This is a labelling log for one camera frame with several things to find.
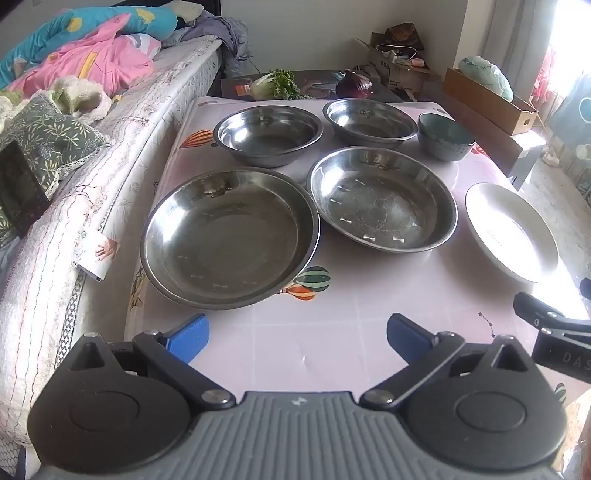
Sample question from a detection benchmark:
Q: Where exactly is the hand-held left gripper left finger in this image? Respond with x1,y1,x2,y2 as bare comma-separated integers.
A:
69,314,236,411

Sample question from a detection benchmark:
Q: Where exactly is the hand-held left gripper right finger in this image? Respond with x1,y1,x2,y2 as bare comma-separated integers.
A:
360,314,532,411

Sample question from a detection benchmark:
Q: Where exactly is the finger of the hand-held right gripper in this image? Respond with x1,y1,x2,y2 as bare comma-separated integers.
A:
513,292,591,334

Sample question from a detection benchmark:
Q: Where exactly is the white ceramic plate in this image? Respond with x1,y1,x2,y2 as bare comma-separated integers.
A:
465,182,560,284

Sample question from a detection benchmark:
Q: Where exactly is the large steel plate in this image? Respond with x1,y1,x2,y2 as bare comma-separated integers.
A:
307,146,459,253
141,167,321,310

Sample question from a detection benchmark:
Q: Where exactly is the teal ceramic bowl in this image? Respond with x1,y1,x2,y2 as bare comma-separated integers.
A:
418,113,476,162

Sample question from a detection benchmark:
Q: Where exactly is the steel bowl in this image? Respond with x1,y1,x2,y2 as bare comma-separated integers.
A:
322,98,419,148
213,105,324,168

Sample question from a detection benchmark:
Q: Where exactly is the pink printed tablecloth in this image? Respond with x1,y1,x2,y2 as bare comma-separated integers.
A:
124,96,578,416

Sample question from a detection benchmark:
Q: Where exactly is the white photo card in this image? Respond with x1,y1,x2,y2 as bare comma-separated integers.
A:
76,231,122,281

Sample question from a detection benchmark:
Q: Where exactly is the bed with white mattress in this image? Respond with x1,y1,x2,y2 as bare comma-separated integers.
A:
0,37,222,446

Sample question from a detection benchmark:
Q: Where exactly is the large dark carton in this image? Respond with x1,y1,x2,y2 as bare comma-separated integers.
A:
406,78,541,191

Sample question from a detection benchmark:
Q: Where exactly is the blue hanging cloth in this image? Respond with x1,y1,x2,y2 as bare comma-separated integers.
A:
547,74,591,148

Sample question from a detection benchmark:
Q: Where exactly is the long open cardboard box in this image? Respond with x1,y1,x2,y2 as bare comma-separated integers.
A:
442,68,539,136

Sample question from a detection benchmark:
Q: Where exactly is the red hanging clothing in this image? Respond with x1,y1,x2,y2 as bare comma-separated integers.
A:
531,46,560,108

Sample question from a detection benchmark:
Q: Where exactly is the pale green plastic bag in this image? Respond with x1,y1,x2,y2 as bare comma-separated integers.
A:
458,55,514,102

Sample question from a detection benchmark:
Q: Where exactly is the green floral pillow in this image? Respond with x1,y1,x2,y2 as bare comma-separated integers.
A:
0,95,112,204

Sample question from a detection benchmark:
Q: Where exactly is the red onion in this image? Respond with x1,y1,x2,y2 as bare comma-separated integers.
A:
335,69,373,99

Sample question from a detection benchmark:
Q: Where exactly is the white fleece cloth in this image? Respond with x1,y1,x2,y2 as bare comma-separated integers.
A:
46,76,112,123

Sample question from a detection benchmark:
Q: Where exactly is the napa cabbage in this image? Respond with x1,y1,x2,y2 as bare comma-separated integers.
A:
249,69,315,101

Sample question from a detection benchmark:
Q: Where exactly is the small cardboard box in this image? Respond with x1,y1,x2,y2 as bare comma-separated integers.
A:
355,32,444,93

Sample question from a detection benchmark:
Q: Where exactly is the grey curtain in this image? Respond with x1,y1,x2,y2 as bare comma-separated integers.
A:
480,0,555,70

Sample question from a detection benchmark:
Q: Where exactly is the pink blanket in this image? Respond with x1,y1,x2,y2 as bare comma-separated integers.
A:
9,14,162,99

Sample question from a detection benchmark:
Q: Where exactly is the grey crumpled cloth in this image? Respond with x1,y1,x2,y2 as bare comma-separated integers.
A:
161,11,250,77

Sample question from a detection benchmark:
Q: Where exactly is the brown snack bag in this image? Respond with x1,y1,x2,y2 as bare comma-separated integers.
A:
385,23,424,51

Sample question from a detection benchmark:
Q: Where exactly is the cream cloth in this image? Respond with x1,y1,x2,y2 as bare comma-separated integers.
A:
173,0,205,21

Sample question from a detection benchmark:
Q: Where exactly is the pink and blue bedding pile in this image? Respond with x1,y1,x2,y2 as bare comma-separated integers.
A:
0,0,178,88

